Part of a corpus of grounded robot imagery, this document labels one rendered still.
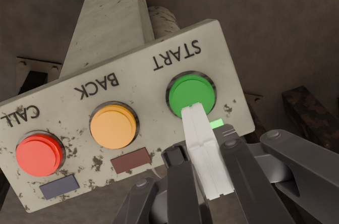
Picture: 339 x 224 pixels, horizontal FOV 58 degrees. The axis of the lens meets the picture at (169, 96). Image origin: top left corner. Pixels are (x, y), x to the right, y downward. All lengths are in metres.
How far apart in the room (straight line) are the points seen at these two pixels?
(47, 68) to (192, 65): 0.72
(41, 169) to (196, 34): 0.18
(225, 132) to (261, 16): 0.80
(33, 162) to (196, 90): 0.16
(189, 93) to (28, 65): 0.74
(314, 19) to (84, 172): 0.86
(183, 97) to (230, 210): 1.26
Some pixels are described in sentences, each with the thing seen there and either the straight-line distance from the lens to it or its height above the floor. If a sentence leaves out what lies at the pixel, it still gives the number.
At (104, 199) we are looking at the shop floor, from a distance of 1.33.
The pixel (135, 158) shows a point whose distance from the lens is 0.29.
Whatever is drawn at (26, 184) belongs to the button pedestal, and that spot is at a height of 0.61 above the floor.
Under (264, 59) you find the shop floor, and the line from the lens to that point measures 1.02.
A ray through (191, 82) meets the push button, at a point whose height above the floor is 0.61.
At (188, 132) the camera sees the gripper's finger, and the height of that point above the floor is 0.70.
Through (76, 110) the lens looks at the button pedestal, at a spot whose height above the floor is 0.59.
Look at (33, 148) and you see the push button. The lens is 0.30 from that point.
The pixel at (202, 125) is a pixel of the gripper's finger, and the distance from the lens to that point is 0.17.
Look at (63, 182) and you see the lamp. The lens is 0.32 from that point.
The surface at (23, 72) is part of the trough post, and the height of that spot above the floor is 0.01.
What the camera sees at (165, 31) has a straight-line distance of 0.69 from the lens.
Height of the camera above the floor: 0.82
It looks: 56 degrees down
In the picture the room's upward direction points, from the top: 166 degrees clockwise
